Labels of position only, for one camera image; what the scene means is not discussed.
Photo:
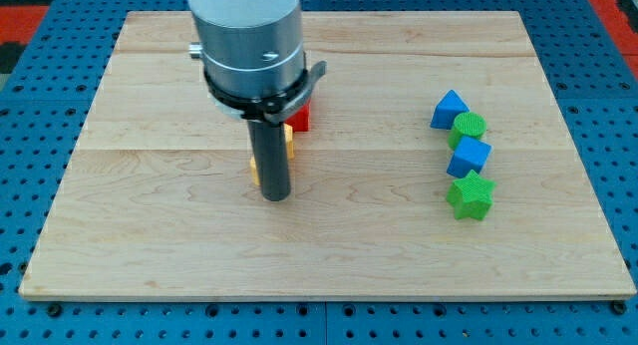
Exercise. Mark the black clamp ring mount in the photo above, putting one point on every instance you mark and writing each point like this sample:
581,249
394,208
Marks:
272,110

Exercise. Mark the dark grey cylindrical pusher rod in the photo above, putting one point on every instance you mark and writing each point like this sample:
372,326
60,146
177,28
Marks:
271,160

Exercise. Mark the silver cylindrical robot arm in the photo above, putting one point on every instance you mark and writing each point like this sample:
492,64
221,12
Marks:
254,65

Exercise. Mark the yellow hexagon block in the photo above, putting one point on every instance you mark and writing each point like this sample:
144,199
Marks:
289,143

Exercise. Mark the yellow heart block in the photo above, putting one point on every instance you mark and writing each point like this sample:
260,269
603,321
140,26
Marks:
254,172

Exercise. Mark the red block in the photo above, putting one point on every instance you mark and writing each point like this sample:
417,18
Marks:
300,121

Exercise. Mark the light wooden board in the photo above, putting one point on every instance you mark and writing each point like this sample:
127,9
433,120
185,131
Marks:
157,201

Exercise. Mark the blue triangle block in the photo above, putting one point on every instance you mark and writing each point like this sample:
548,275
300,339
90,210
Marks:
446,110

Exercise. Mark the green cylinder block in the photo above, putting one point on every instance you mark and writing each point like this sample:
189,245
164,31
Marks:
468,124

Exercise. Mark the blue cube block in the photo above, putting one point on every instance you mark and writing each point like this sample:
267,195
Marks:
469,155

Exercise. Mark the green star block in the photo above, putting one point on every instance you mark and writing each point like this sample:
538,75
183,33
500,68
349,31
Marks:
471,196

